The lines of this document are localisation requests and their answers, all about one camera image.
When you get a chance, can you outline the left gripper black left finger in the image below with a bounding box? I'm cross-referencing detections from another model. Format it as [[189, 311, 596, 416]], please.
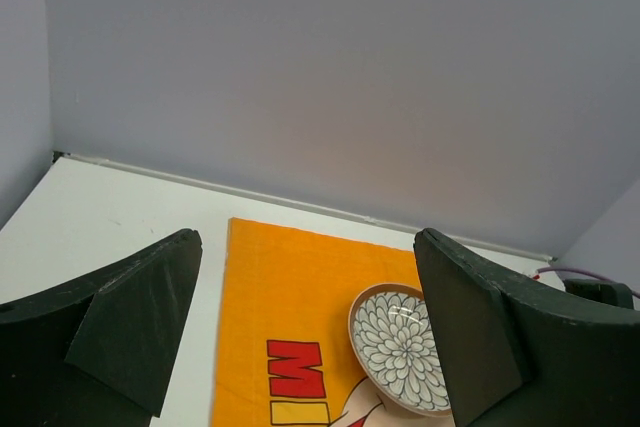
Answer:
[[1, 229, 202, 426]]

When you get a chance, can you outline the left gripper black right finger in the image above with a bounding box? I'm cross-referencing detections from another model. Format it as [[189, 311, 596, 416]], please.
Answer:
[[414, 228, 639, 426]]

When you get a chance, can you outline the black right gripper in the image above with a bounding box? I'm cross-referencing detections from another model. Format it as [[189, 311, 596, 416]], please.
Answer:
[[563, 279, 633, 308]]

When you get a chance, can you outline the floral patterned ceramic plate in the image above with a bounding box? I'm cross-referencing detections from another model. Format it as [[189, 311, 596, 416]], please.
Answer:
[[348, 283, 451, 417]]

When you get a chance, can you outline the orange cartoon mouse cloth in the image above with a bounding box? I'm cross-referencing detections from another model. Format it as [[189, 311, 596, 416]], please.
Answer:
[[211, 219, 453, 426]]

